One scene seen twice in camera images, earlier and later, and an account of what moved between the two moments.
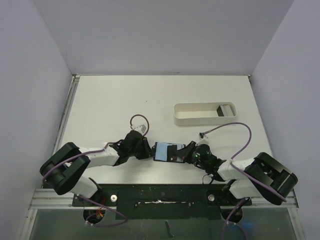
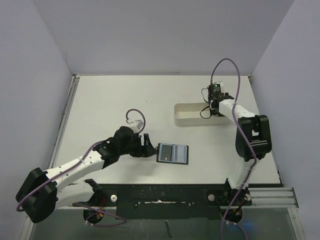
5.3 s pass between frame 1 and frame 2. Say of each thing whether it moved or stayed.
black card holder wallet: stayed
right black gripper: moved
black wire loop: moved
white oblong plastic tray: stayed
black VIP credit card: moved
